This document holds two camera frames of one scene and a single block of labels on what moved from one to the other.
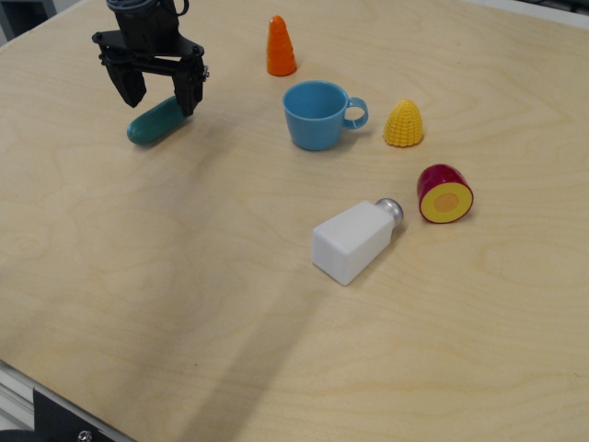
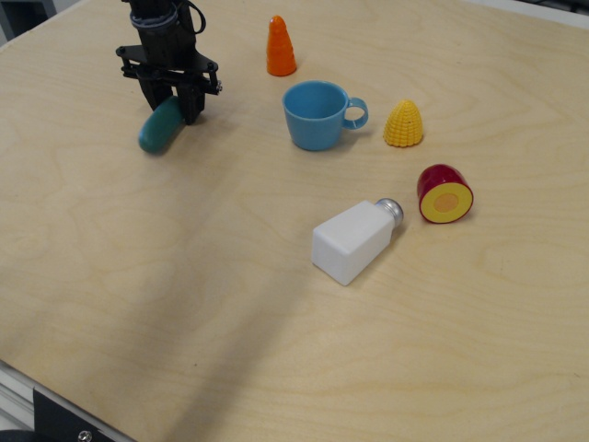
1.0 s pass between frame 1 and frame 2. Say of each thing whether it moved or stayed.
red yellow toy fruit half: stayed
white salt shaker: stayed
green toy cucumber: moved
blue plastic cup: stayed
